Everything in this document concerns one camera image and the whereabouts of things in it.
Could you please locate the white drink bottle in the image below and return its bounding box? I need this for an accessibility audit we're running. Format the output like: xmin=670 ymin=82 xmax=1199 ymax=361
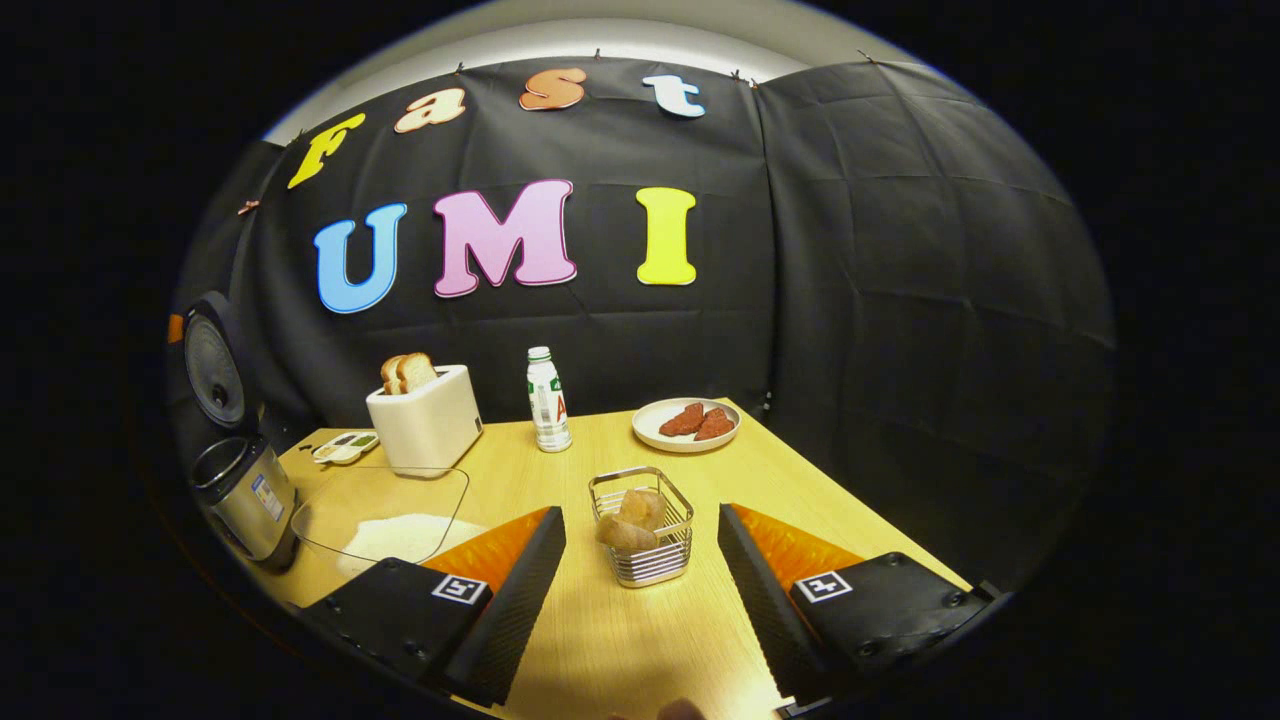
xmin=527 ymin=346 xmax=573 ymax=454

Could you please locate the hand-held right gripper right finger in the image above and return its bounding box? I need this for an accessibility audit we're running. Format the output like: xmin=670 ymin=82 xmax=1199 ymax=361
xmin=717 ymin=503 xmax=1001 ymax=707

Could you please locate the clear glass tray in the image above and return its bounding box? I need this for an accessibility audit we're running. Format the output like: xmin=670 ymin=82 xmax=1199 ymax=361
xmin=290 ymin=466 xmax=471 ymax=567

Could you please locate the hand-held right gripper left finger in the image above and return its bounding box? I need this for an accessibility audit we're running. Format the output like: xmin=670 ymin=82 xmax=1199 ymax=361
xmin=298 ymin=506 xmax=568 ymax=709

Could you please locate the small white divided dish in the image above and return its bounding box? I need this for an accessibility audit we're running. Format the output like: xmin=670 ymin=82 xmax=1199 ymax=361
xmin=312 ymin=430 xmax=381 ymax=467

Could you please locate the wooden spoon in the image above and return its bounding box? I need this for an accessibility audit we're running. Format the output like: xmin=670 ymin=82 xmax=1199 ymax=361
xmin=596 ymin=487 xmax=669 ymax=552

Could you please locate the white round plate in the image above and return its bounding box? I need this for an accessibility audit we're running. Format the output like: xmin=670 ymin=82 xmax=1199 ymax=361
xmin=632 ymin=398 xmax=742 ymax=454

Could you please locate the dark blue rice cooker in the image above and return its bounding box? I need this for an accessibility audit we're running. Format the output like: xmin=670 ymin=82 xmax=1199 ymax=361
xmin=168 ymin=290 xmax=301 ymax=573

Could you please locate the metal wire chopstick holder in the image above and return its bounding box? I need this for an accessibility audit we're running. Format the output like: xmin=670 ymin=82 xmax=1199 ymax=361
xmin=588 ymin=466 xmax=695 ymax=589

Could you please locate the white toaster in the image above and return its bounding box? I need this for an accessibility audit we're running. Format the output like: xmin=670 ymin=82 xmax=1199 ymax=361
xmin=366 ymin=364 xmax=484 ymax=479

